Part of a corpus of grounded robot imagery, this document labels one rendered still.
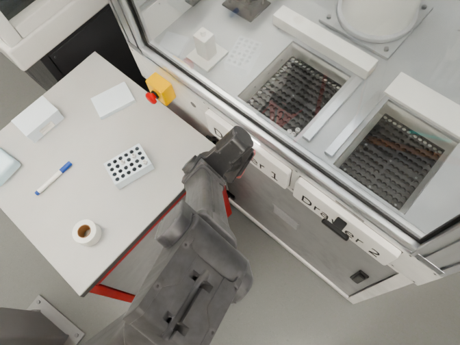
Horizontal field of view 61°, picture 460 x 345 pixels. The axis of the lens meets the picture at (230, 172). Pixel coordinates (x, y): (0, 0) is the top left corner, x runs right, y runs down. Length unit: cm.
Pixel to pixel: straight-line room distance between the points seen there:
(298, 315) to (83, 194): 107
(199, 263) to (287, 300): 147
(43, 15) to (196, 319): 124
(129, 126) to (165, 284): 98
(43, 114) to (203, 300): 109
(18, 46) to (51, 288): 113
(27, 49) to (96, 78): 23
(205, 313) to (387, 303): 158
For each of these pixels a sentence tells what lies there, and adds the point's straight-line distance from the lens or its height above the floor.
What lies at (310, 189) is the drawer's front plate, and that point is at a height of 93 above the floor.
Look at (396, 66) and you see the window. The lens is 56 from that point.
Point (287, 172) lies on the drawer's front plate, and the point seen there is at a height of 93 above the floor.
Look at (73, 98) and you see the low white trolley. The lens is 144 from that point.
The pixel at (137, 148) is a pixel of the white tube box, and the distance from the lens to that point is 123.
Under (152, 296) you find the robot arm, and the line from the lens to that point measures 36.
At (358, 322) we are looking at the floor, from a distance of 188.
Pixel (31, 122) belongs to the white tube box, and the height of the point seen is 81.
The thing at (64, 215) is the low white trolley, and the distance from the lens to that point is 126.
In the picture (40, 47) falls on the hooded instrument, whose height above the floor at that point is 84.
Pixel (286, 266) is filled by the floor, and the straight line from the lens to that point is 186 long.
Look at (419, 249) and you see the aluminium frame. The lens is 91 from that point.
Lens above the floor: 183
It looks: 67 degrees down
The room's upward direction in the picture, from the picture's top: 11 degrees counter-clockwise
